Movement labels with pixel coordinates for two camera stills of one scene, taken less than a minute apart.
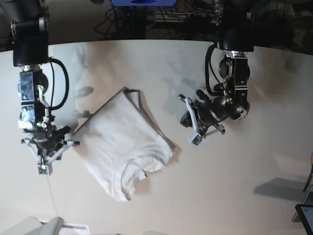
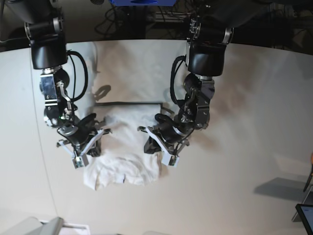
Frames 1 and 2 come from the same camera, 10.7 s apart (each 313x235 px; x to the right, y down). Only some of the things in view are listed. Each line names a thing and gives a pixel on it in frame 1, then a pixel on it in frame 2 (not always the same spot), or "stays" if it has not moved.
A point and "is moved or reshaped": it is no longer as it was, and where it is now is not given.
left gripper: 47,148 to 84,135
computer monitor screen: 305,212 stays
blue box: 164,3 stays
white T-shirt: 122,141 is moved or reshaped
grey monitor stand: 308,200 stays
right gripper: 205,113 to 172,136
